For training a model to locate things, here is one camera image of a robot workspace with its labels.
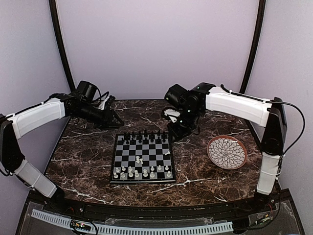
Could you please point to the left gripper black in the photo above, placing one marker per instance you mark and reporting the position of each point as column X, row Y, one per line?
column 107, row 120

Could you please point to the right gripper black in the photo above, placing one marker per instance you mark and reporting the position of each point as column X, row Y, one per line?
column 177, row 134

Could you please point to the black grey chessboard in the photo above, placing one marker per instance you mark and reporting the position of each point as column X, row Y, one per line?
column 151, row 147

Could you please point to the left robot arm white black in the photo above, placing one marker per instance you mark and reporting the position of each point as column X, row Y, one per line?
column 80, row 103

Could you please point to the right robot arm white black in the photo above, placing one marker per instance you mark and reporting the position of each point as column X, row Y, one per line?
column 187, row 106

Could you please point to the white lying knight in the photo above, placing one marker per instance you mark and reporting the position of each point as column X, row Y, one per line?
column 139, row 160

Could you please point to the patterned ceramic plate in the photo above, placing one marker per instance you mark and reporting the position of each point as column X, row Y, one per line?
column 227, row 152

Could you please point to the black front table rail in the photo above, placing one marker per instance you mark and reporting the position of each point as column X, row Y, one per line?
column 228, row 210

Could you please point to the white slotted cable duct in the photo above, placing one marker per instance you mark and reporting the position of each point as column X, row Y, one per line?
column 103, row 229

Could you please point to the left black frame post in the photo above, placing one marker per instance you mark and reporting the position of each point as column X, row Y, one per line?
column 60, row 43

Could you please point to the black frame post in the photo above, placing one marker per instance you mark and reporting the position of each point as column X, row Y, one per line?
column 60, row 43
column 254, row 45

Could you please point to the right black frame post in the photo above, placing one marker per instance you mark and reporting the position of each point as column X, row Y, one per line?
column 254, row 45

